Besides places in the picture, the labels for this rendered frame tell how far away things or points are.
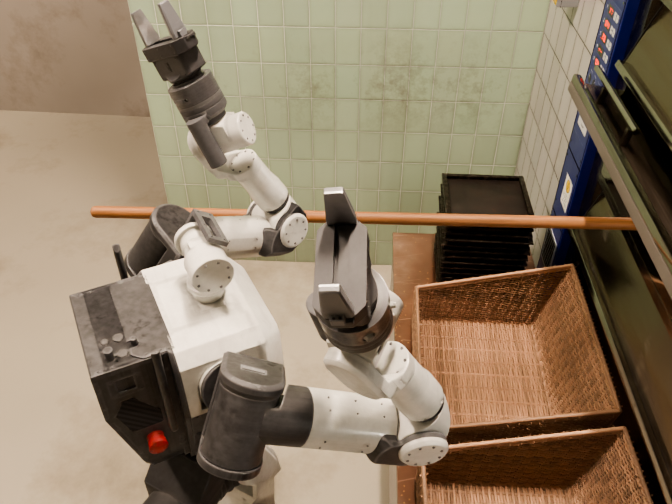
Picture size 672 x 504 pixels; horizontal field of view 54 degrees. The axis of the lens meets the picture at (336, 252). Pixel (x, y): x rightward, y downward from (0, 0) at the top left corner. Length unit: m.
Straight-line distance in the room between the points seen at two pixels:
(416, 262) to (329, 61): 0.89
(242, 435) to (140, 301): 0.30
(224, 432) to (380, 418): 0.24
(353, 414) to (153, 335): 0.33
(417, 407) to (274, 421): 0.21
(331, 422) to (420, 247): 1.57
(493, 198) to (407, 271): 0.41
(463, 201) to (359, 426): 1.31
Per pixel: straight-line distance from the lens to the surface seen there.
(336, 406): 1.00
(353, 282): 0.67
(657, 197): 1.43
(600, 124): 1.59
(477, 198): 2.22
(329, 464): 2.53
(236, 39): 2.75
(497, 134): 2.91
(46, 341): 3.18
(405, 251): 2.47
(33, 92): 5.04
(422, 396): 0.96
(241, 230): 1.35
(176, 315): 1.08
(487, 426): 1.73
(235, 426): 0.95
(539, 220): 1.63
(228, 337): 1.03
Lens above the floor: 2.13
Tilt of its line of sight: 39 degrees down
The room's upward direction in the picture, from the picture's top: straight up
